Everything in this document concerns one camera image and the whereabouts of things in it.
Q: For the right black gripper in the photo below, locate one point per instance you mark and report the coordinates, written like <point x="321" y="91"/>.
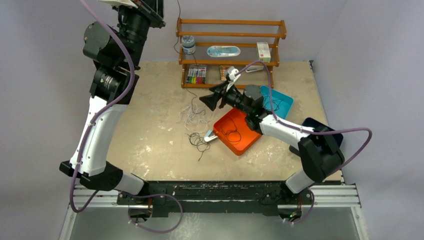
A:
<point x="220" y="92"/>

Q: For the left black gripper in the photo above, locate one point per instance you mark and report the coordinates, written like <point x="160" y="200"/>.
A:
<point x="153" y="10"/>

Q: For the orange tray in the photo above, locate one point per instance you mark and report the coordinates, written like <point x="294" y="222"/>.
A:
<point x="234" y="132"/>

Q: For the light blue tray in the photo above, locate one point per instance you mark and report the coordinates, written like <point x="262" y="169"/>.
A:
<point x="280" y="102"/>

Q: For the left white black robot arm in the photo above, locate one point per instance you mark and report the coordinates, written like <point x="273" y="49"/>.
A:
<point x="115" y="52"/>

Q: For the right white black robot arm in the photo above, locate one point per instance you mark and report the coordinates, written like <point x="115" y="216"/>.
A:
<point x="318" y="150"/>

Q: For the orange snack packet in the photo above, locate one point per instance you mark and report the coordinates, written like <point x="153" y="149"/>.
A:
<point x="223" y="71"/>

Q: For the marker pen pack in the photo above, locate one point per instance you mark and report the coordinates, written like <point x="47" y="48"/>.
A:
<point x="196" y="74"/>

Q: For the wooden shelf rack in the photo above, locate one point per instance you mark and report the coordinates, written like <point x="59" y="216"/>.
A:
<point x="185" y="63"/>

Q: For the blue oval blister pack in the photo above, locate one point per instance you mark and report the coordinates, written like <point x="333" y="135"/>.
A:
<point x="222" y="51"/>

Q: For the white blue jar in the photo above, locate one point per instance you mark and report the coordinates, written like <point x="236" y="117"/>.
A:
<point x="188" y="44"/>

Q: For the white red small box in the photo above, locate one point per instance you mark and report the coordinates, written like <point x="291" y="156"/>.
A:
<point x="263" y="52"/>

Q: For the dark blue tray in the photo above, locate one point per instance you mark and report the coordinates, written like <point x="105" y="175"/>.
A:
<point x="313" y="123"/>

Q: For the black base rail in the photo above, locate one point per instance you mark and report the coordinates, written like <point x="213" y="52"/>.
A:
<point x="268" y="198"/>

